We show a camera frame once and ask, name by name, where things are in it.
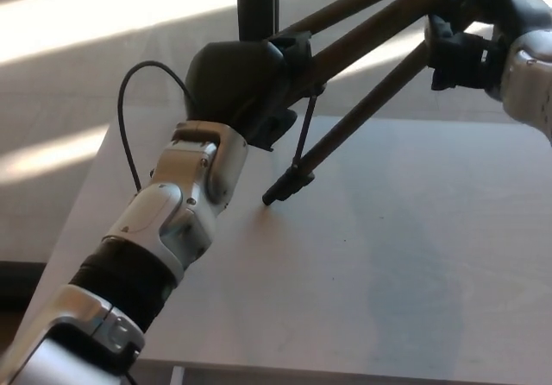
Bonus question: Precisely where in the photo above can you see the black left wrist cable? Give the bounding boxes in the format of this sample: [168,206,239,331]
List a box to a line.
[117,60,193,193]

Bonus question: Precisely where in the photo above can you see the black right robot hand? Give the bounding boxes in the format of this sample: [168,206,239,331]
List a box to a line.
[423,0,552,92]

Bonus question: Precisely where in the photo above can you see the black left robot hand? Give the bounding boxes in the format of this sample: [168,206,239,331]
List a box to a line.
[185,30,314,153]

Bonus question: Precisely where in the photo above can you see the brown and black camera tripod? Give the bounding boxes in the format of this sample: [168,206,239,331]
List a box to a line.
[261,0,517,207]

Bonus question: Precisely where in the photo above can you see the black vertical post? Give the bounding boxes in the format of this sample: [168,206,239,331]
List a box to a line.
[235,0,279,44]

